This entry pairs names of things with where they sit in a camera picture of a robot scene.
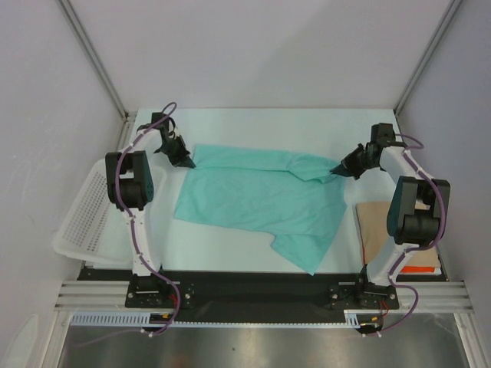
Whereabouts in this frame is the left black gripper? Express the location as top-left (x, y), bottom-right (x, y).
top-left (157, 136), bottom-right (195, 169)

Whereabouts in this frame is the teal green t shirt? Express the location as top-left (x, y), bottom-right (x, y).
top-left (174, 144), bottom-right (347, 275)

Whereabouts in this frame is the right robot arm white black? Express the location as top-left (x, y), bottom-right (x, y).
top-left (328, 123), bottom-right (450, 310)

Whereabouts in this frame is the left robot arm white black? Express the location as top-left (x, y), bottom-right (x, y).
top-left (104, 111), bottom-right (196, 308)

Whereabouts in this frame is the folded beige t shirt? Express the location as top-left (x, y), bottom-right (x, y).
top-left (354, 202), bottom-right (441, 269)

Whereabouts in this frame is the white plastic laundry basket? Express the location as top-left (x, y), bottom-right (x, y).
top-left (53, 159), bottom-right (166, 268)

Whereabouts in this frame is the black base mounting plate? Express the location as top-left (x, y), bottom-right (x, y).
top-left (78, 268), bottom-right (448, 325)

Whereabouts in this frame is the left aluminium corner post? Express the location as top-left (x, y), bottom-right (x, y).
top-left (55, 0), bottom-right (136, 149)

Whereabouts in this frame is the aluminium corner post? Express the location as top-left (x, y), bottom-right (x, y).
top-left (55, 0), bottom-right (136, 149)
top-left (393, 0), bottom-right (465, 119)

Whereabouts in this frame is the white slotted cable duct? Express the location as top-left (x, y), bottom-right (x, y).
top-left (71, 311), bottom-right (381, 329)

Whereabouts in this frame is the right aluminium corner post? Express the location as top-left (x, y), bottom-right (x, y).
top-left (393, 0), bottom-right (465, 119)

